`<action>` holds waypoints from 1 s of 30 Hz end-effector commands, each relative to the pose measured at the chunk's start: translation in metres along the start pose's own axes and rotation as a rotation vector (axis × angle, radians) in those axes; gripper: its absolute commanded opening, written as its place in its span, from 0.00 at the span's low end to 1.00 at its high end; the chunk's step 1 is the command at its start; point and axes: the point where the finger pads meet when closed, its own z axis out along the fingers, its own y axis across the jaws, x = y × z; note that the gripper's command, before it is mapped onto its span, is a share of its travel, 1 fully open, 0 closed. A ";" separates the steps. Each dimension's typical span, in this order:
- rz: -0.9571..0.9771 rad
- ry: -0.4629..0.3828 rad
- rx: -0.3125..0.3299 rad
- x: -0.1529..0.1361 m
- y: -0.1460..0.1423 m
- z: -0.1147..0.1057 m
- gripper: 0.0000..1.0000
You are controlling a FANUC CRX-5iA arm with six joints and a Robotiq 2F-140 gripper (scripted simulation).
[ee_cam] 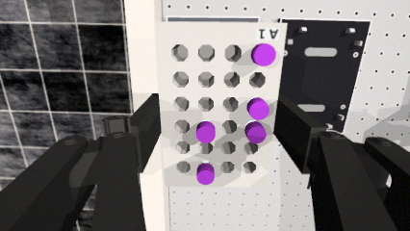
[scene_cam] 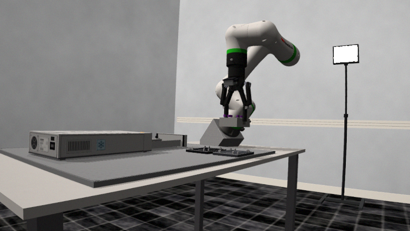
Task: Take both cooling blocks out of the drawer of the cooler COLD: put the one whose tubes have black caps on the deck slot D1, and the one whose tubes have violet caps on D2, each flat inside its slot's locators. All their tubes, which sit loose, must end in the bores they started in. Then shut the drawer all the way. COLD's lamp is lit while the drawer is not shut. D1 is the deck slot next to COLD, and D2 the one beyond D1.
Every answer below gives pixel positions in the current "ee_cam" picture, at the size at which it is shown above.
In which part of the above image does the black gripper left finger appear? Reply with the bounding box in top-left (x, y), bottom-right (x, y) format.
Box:
top-left (0, 93), bottom-right (162, 231)

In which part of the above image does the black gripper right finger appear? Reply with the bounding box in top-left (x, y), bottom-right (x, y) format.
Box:
top-left (273, 94), bottom-right (410, 231)

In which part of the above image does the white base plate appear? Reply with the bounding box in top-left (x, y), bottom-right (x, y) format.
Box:
top-left (160, 0), bottom-right (410, 231)

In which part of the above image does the black flat plate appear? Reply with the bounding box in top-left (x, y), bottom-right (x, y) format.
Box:
top-left (278, 17), bottom-right (372, 134)

